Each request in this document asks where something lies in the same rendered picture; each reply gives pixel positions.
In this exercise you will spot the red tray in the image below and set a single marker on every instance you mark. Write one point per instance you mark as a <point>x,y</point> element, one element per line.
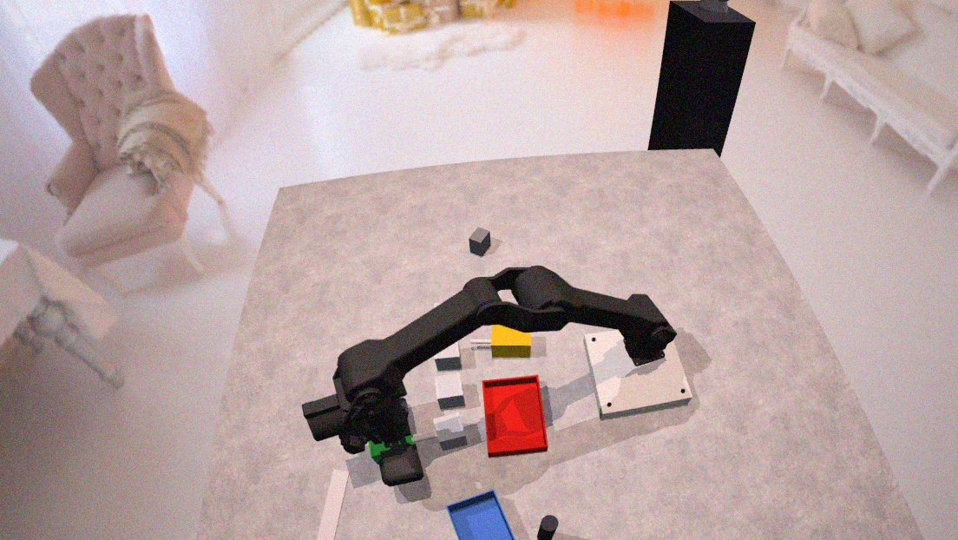
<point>514,416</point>

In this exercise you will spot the yellow block with grey metal pin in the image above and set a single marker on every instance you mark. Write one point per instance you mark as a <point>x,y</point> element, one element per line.
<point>507,343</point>

